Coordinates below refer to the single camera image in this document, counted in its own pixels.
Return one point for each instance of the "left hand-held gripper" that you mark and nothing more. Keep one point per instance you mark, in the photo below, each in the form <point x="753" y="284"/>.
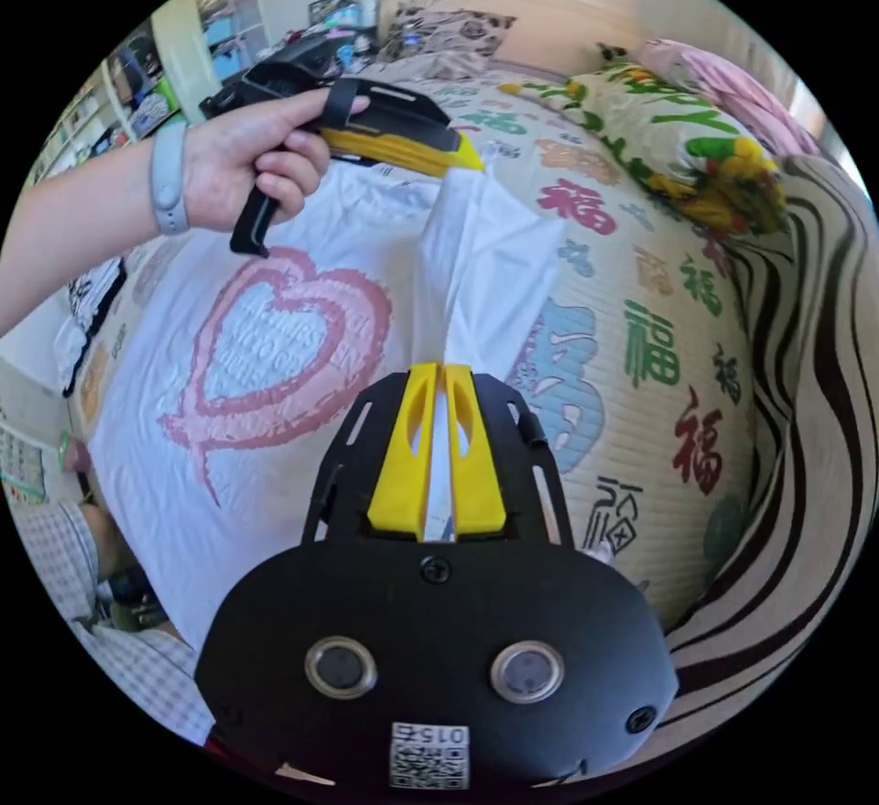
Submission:
<point x="405" y="106"/>

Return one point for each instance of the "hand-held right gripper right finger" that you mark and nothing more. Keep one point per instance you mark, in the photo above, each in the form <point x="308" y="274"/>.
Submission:
<point x="481" y="482"/>

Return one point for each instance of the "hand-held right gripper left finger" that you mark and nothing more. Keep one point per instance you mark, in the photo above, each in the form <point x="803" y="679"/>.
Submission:
<point x="395" y="475"/>

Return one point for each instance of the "white shirt with pink heart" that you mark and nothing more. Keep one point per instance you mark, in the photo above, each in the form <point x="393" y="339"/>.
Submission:
<point x="288" y="420"/>

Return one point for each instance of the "person's left forearm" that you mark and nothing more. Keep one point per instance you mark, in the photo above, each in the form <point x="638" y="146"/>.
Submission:
<point x="75" y="235"/>

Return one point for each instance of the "person's left hand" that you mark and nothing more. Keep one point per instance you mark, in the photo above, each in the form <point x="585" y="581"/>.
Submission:
<point x="233" y="152"/>

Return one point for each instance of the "pillow with black print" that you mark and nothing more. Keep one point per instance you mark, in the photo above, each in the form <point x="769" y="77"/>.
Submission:
<point x="453" y="36"/>

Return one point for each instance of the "green and yellow printed pillow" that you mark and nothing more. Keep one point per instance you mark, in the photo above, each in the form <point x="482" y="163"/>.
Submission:
<point x="652" y="111"/>

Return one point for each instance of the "white cupboard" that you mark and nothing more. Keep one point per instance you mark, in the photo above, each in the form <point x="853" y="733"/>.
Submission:
<point x="230" y="15"/>

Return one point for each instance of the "bed with printed mat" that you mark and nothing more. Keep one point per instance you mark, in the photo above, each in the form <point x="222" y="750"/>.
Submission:
<point x="652" y="283"/>

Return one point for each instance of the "pink blanket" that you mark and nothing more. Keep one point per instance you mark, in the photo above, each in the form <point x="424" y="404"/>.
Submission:
<point x="721" y="78"/>

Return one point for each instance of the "person's body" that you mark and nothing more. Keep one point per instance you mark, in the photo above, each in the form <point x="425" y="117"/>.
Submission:
<point x="137" y="667"/>

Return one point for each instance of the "white shelf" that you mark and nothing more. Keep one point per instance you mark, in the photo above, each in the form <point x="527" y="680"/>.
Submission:
<point x="103" y="111"/>

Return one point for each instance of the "brown striped quilt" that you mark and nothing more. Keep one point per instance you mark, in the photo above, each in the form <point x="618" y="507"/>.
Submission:
<point x="814" y="475"/>

